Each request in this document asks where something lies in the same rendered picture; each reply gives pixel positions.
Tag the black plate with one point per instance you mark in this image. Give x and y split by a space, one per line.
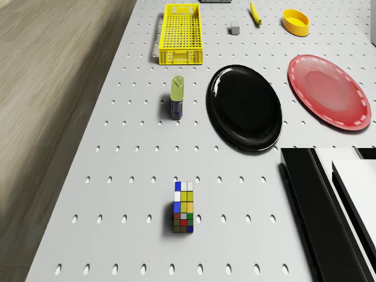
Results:
245 108

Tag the black stove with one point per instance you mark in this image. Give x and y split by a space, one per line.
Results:
305 188

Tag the yellow basket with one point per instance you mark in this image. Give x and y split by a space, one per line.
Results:
180 57

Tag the red plate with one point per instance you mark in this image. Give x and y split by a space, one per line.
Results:
329 91

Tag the flat-sided can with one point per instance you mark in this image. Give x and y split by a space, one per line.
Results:
177 97

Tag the puzzle cube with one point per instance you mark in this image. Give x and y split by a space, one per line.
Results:
183 205

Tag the banana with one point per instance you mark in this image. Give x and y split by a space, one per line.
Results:
255 14

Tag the grey cube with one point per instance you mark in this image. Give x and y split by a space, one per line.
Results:
235 28

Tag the yellow bowl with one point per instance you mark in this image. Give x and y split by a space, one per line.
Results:
296 28

